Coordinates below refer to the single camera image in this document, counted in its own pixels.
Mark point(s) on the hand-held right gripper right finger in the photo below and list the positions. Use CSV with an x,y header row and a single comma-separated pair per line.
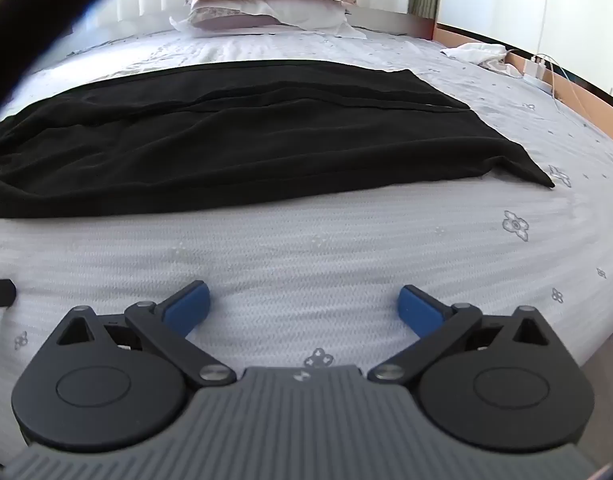
x,y
419,310

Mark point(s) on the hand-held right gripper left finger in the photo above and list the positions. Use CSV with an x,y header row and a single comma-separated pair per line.
x,y
190,306

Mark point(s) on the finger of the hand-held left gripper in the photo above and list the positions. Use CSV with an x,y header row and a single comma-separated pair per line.
x,y
0,294

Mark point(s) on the black pants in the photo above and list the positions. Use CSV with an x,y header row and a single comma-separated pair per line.
x,y
226,140

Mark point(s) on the white patterned bed sheet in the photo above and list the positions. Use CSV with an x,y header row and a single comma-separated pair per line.
x,y
311,245

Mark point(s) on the crumpled white cloth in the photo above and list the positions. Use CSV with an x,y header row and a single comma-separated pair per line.
x,y
479,55

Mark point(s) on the white charger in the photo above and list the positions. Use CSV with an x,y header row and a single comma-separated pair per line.
x,y
536,69

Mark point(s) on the white pillow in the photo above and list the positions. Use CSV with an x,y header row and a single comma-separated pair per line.
x,y
246,15

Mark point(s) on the wooden bed frame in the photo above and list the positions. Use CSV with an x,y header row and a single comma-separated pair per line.
x,y
576,97

